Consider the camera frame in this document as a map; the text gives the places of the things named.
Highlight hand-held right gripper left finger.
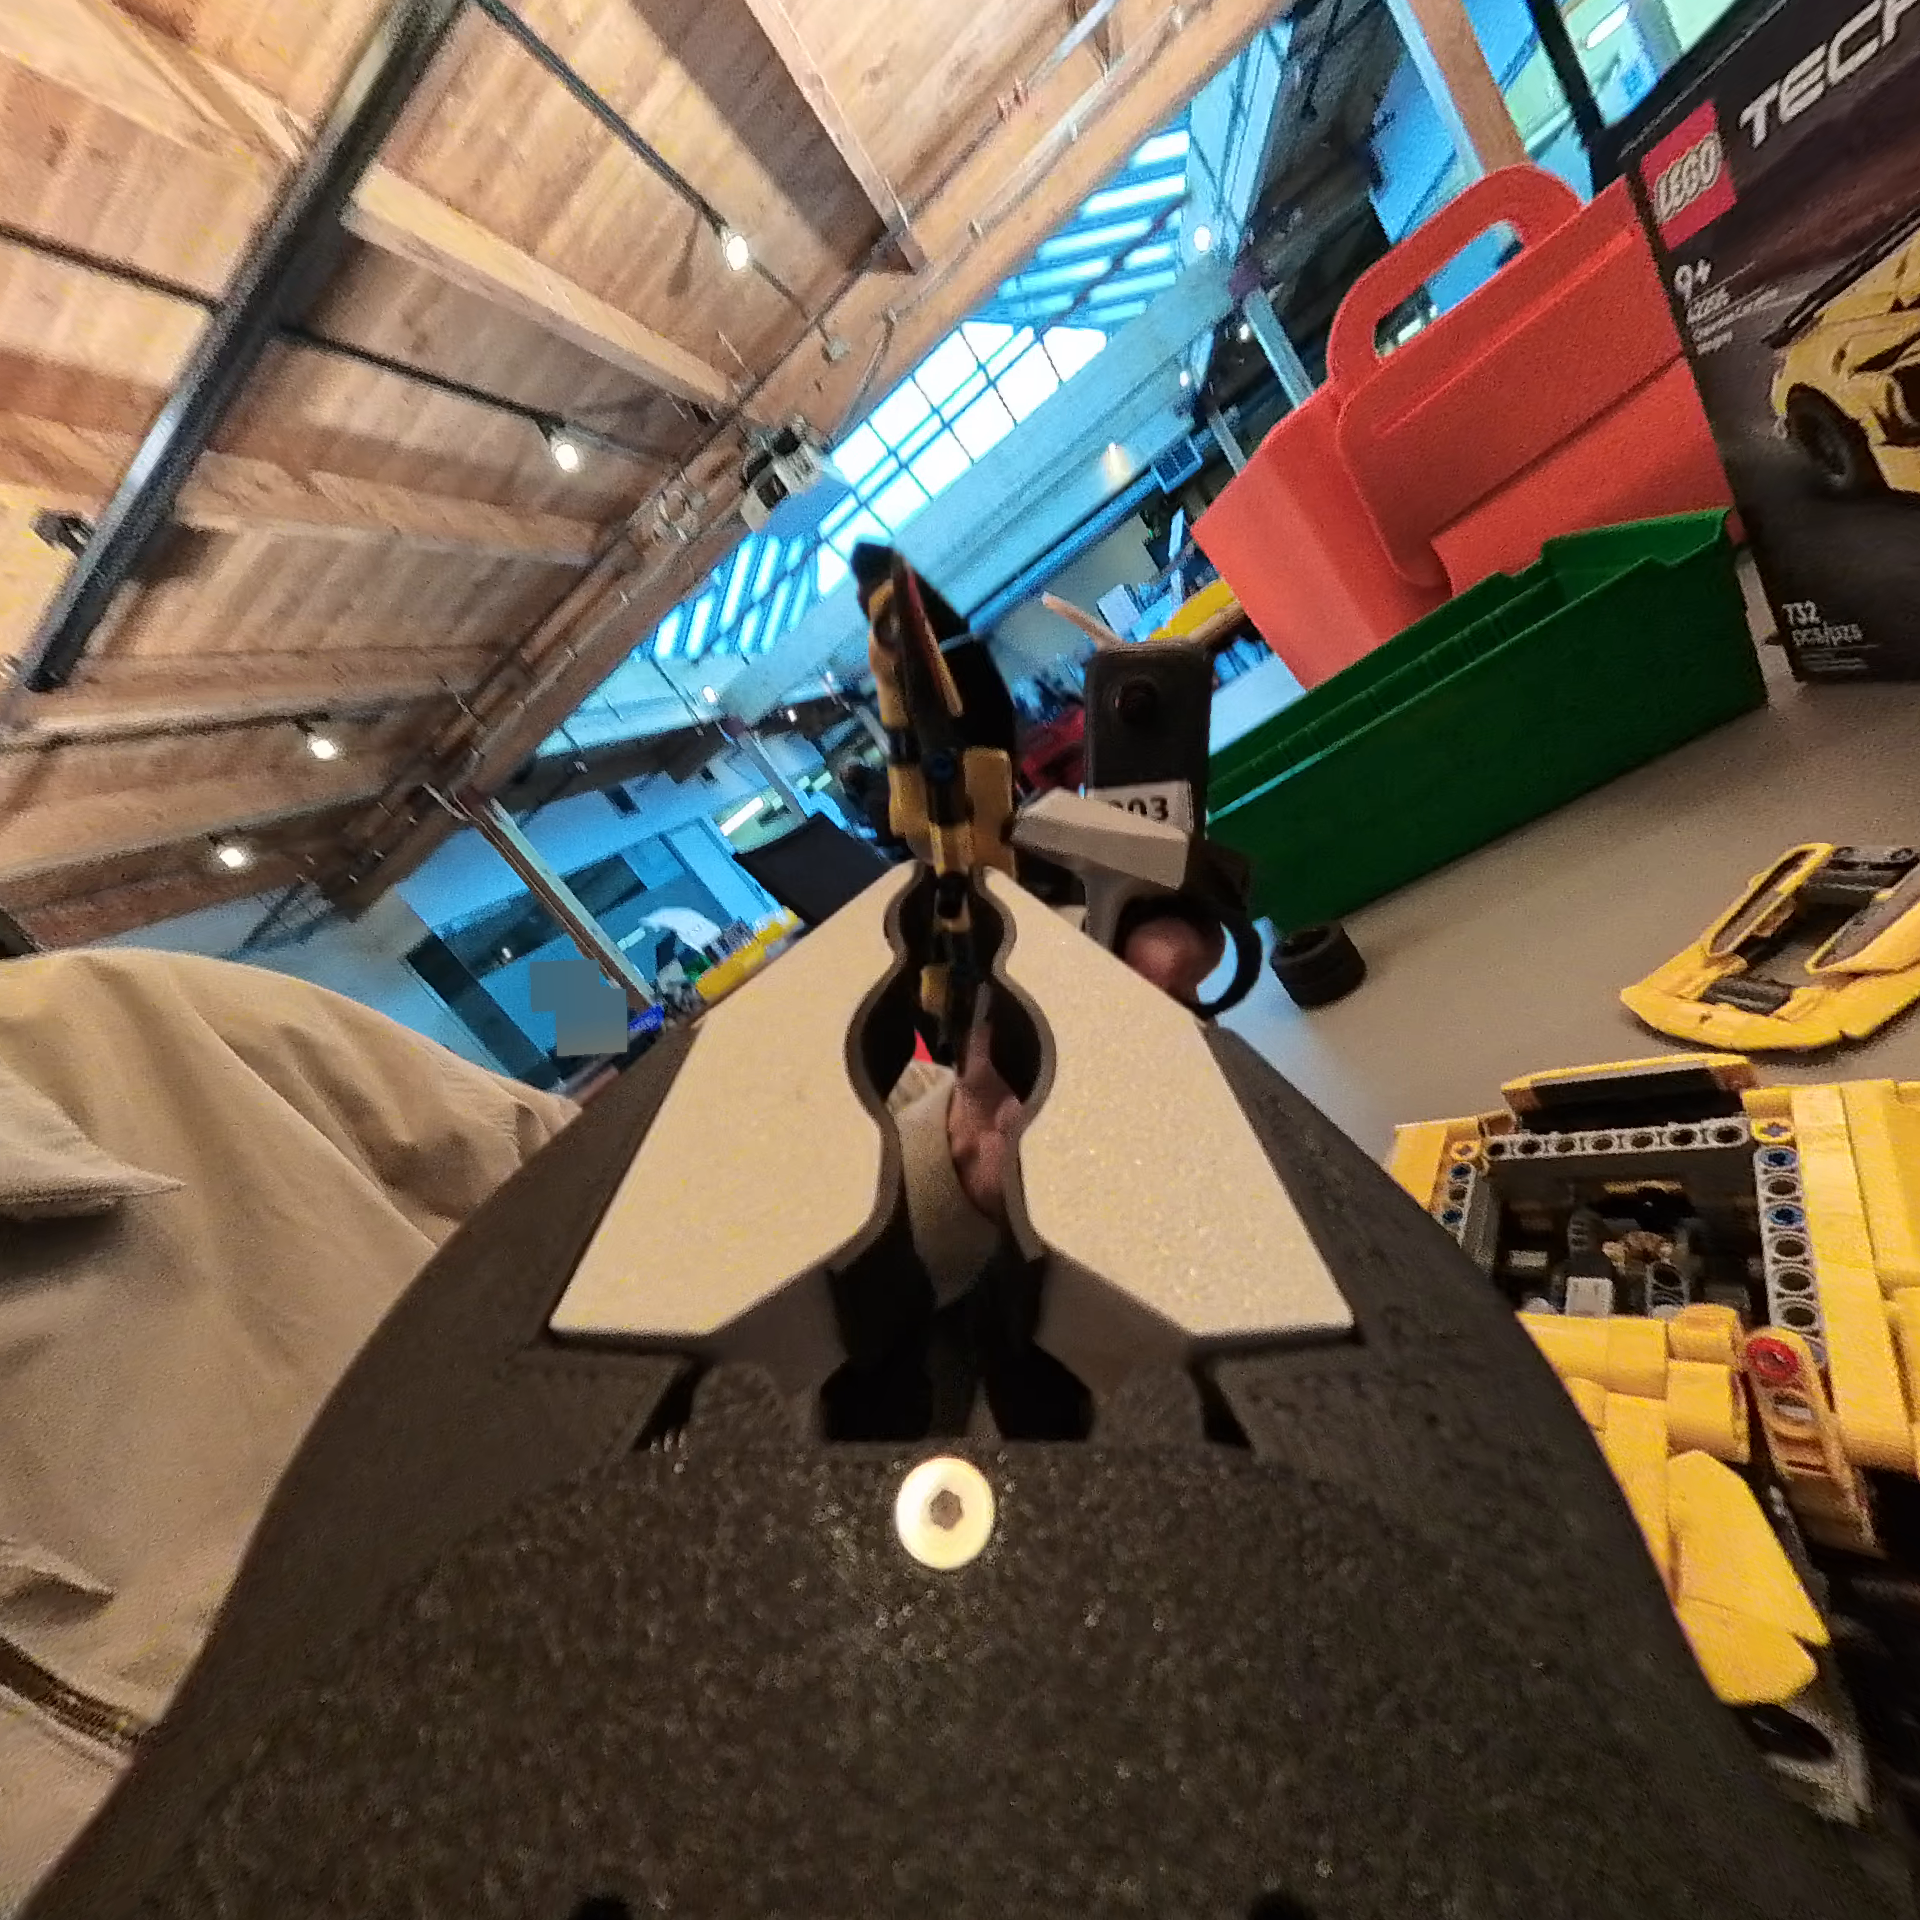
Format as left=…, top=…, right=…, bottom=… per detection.
left=549, top=859, right=922, bottom=1395

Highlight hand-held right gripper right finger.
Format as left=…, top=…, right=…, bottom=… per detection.
left=977, top=871, right=1356, bottom=1380

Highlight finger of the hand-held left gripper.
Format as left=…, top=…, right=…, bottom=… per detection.
left=1009, top=789, right=1198, bottom=905

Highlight black yellow brick assembly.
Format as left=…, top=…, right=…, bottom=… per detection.
left=848, top=540, right=1025, bottom=1071

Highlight yellow toy brick car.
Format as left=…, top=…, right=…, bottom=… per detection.
left=1384, top=1055, right=1920, bottom=1829

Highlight person's left forearm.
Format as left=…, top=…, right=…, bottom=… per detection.
left=888, top=1068, right=1000, bottom=1308

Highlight grey desk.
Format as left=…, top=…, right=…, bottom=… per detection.
left=1208, top=540, right=1920, bottom=1920

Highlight person's left hand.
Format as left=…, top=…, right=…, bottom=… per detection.
left=945, top=913, right=1241, bottom=1223

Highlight small black tyre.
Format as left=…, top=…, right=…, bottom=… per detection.
left=1269, top=921, right=1372, bottom=1012

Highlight green plastic bin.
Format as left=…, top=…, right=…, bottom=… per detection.
left=1202, top=508, right=1774, bottom=937

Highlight skylight windows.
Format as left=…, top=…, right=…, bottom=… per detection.
left=646, top=129, right=1202, bottom=664

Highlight ceiling projector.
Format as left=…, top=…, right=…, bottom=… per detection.
left=736, top=420, right=834, bottom=531

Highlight red plastic carry case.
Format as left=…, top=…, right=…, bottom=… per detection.
left=1192, top=164, right=1742, bottom=695

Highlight yellow car hood panel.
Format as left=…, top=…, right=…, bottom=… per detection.
left=1618, top=840, right=1920, bottom=1057

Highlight dark toy car box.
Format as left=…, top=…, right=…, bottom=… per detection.
left=1625, top=0, right=1920, bottom=687

